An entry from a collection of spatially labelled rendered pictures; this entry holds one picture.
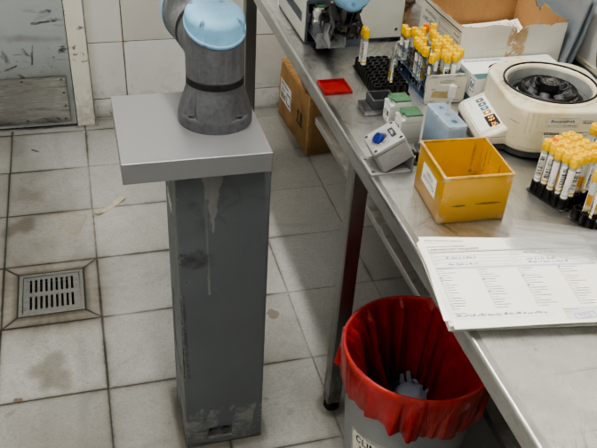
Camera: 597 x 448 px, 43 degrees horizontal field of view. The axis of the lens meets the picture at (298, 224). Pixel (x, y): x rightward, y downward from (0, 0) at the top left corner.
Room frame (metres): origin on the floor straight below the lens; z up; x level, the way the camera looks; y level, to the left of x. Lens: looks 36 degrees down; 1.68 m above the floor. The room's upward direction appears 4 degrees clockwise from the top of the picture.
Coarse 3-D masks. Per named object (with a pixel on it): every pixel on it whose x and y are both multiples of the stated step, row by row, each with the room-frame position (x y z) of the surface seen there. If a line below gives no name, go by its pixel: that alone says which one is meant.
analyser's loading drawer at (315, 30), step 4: (308, 16) 1.93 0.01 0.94; (308, 20) 1.93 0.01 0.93; (316, 20) 1.89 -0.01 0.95; (308, 24) 1.93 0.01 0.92; (316, 24) 1.89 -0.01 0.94; (308, 28) 1.91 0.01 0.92; (312, 28) 1.90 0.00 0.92; (316, 28) 1.89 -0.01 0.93; (320, 28) 1.89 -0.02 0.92; (312, 32) 1.89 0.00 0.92; (316, 32) 1.89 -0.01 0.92; (320, 32) 1.89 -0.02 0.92; (312, 36) 1.88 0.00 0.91; (316, 36) 1.84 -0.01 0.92; (320, 36) 1.84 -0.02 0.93; (316, 40) 1.84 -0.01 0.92; (320, 40) 1.84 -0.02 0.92; (316, 44) 1.83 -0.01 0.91; (320, 44) 1.84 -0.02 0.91; (324, 44) 1.84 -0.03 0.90; (332, 44) 1.85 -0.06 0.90; (336, 44) 1.85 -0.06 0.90; (340, 44) 1.85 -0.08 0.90; (316, 48) 1.83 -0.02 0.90; (320, 48) 1.84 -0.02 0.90
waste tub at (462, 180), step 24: (432, 144) 1.26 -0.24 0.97; (456, 144) 1.27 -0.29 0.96; (480, 144) 1.28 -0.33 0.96; (432, 168) 1.19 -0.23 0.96; (456, 168) 1.27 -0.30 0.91; (480, 168) 1.28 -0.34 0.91; (504, 168) 1.19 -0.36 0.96; (432, 192) 1.17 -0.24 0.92; (456, 192) 1.14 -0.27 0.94; (480, 192) 1.15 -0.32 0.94; (504, 192) 1.16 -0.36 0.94; (432, 216) 1.15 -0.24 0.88; (456, 216) 1.14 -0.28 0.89; (480, 216) 1.15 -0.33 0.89
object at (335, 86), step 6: (336, 78) 1.69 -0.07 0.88; (342, 78) 1.70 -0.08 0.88; (318, 84) 1.67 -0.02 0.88; (324, 84) 1.67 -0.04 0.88; (330, 84) 1.67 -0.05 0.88; (336, 84) 1.67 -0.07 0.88; (342, 84) 1.67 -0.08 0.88; (324, 90) 1.63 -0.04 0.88; (330, 90) 1.64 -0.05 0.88; (336, 90) 1.64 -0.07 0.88; (342, 90) 1.65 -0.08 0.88; (348, 90) 1.64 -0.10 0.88
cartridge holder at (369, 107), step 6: (384, 90) 1.59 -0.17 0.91; (366, 96) 1.58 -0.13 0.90; (372, 96) 1.58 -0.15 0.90; (378, 96) 1.59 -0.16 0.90; (384, 96) 1.59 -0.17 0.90; (360, 102) 1.56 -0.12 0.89; (366, 102) 1.57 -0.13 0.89; (372, 102) 1.54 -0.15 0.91; (378, 102) 1.54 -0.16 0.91; (384, 102) 1.54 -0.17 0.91; (360, 108) 1.56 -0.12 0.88; (366, 108) 1.54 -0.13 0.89; (372, 108) 1.53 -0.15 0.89; (378, 108) 1.54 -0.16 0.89; (366, 114) 1.53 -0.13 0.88; (372, 114) 1.53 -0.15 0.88; (378, 114) 1.54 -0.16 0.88
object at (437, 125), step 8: (432, 104) 1.41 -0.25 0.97; (440, 104) 1.41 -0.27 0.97; (432, 112) 1.39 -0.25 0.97; (440, 112) 1.38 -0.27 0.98; (432, 120) 1.38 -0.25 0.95; (440, 120) 1.35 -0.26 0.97; (448, 120) 1.34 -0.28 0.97; (456, 120) 1.35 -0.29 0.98; (424, 128) 1.41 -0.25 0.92; (432, 128) 1.38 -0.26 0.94; (440, 128) 1.35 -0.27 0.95; (448, 128) 1.32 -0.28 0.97; (456, 128) 1.32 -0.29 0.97; (464, 128) 1.33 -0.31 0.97; (424, 136) 1.40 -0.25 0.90; (432, 136) 1.37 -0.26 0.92; (440, 136) 1.34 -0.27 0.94; (448, 136) 1.32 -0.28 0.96; (456, 136) 1.32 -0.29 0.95; (464, 136) 1.33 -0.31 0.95; (416, 144) 1.40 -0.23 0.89
